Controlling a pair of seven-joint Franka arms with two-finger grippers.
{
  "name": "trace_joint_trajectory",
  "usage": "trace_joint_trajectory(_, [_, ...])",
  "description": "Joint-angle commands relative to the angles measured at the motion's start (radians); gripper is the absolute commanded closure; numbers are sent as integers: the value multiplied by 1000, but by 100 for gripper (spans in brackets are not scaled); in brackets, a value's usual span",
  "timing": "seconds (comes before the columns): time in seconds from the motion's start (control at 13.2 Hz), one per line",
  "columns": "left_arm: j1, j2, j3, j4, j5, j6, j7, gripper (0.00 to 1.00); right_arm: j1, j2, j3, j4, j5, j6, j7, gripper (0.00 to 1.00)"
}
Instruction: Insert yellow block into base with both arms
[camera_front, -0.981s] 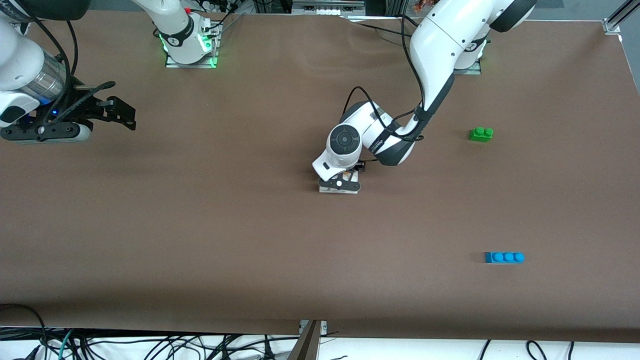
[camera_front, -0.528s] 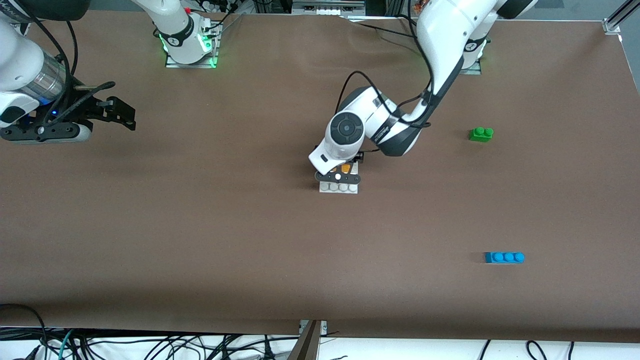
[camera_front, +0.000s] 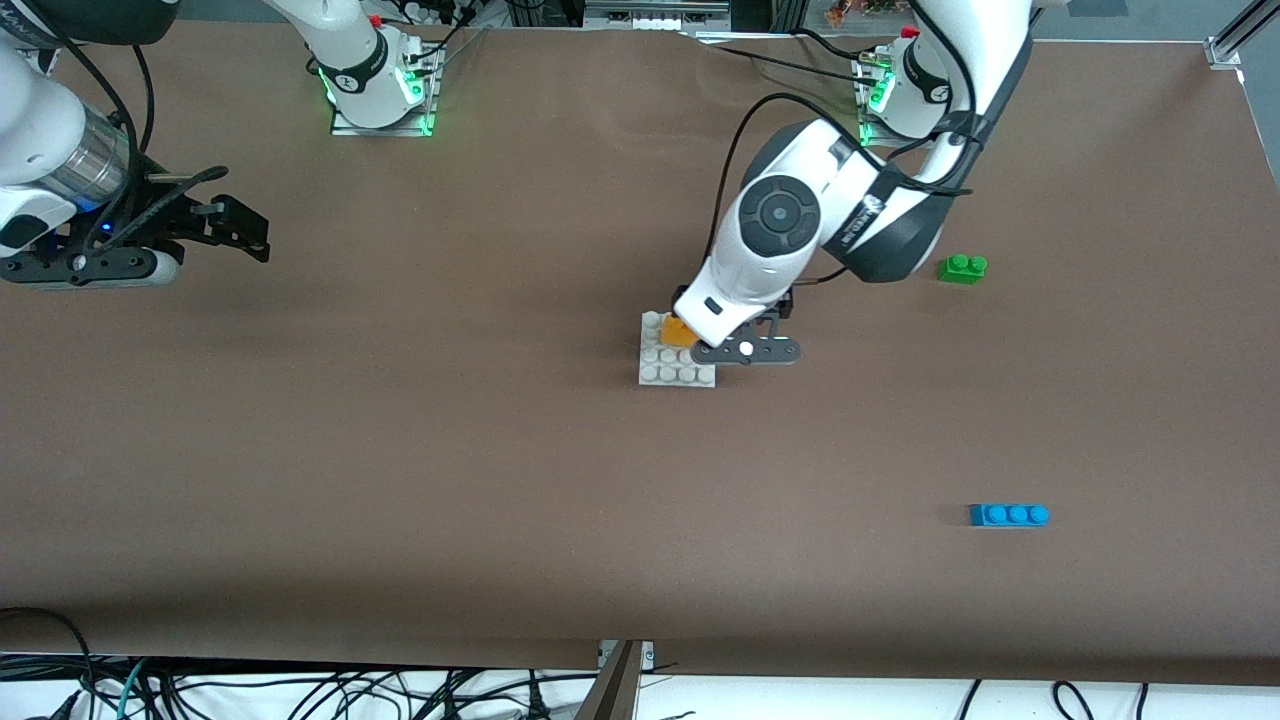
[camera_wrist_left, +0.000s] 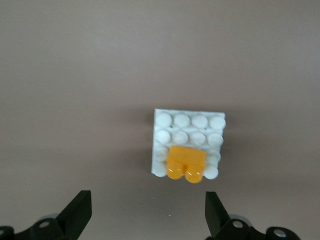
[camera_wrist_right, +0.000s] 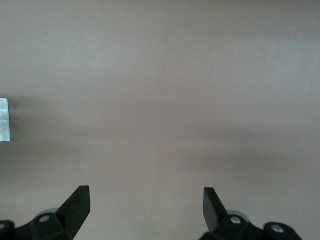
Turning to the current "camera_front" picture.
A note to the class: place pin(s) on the blue three-stud block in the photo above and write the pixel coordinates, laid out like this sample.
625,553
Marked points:
1005,515

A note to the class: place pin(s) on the white studded base plate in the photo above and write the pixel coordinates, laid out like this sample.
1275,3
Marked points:
670,372

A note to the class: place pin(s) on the green two-stud block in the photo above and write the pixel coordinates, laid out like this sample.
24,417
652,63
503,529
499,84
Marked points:
960,272

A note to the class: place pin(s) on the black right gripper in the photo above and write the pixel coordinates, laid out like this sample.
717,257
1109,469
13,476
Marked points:
163,222

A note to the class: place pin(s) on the orange background clutter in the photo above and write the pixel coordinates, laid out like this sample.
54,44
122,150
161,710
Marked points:
840,12

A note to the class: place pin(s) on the aluminium extrusion bar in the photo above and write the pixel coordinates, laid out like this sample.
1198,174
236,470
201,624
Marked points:
650,15

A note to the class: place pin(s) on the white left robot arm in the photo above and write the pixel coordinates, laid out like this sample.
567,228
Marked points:
990,60

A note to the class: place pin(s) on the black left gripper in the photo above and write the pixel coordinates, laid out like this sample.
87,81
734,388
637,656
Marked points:
786,307

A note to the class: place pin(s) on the aluminium frame profile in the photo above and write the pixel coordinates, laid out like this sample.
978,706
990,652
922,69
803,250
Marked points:
1250,20

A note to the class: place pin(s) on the metal corner bracket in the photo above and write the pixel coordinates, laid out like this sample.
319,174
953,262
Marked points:
1222,52

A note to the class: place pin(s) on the yellow two-stud block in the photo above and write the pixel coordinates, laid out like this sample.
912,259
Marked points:
678,333

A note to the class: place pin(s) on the metal table edge bracket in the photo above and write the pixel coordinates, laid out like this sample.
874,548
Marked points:
620,690

